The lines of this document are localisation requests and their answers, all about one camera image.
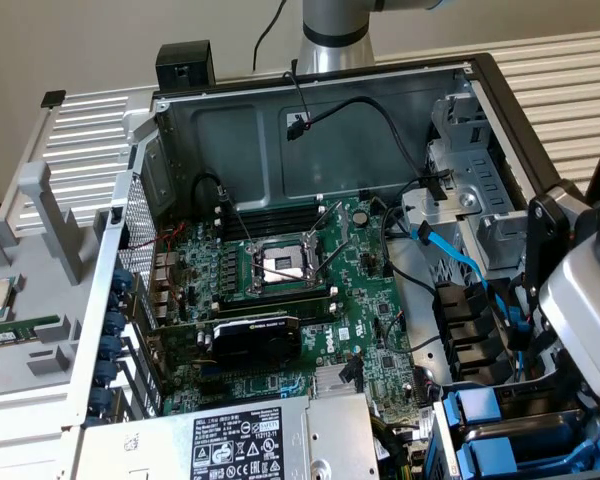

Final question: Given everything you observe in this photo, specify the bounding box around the green motherboard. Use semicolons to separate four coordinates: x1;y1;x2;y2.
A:
149;195;444;454

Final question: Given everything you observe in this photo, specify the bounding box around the black wire with connector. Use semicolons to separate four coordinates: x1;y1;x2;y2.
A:
285;96;454;202

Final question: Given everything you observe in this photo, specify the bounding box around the RAM stick with black chips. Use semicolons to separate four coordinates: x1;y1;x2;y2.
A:
214;291;337;325

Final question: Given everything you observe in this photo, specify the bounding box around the grey metal drive cage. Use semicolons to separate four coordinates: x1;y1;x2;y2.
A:
399;92;551;281

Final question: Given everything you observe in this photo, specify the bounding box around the CPU socket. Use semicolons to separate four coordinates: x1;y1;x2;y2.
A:
244;232;331;297

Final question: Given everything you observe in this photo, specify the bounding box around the open black PC case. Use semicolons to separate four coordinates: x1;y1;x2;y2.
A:
59;51;600;480

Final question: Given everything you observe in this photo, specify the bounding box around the silver chipset heat sink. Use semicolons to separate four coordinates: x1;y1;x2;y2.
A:
313;363;357;400

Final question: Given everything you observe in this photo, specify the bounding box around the hard disk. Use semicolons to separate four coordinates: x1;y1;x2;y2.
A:
442;384;600;446

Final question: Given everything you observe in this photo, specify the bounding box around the grey parts rack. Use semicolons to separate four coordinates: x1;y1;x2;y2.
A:
0;160;119;401

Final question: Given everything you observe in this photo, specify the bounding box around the black power wire connector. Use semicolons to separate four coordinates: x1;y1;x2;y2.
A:
338;353;366;396

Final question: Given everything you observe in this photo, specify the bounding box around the thin black hanging cable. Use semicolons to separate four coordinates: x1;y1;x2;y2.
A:
252;0;289;72

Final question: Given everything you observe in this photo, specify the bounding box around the RAM stick with white label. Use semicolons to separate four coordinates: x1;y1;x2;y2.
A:
0;314;61;350

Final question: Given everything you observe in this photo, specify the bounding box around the grey power supply unit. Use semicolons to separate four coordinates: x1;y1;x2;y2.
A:
77;392;381;480

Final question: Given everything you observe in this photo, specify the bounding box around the blue SATA wire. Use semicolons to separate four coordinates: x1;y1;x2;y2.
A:
412;222;534;351

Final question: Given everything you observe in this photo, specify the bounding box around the black graphics card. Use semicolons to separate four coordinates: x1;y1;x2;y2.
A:
147;310;342;374

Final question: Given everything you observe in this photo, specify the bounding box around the black block holder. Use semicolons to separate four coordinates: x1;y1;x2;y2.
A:
155;40;216;94

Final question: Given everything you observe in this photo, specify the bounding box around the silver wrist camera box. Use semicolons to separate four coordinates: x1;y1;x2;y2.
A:
538;233;600;402

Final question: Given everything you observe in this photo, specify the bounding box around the metal socket cover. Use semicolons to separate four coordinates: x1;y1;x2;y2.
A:
302;227;331;287

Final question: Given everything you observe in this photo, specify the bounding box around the metal locking lever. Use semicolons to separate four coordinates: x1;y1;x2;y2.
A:
218;187;255;249
307;199;345;239

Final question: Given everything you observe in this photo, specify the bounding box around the braided power cable bundle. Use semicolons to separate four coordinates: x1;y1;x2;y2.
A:
369;417;421;480

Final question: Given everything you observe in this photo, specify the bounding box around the black RAM slot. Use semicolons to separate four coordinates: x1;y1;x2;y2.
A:
227;212;326;226
224;218;325;232
229;205;326;219
223;224;325;239

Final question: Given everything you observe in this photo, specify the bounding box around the thin red black wire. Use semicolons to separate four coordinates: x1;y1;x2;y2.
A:
283;69;315;130

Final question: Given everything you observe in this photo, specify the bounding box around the looped black wire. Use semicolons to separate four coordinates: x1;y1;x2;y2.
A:
192;172;231;214

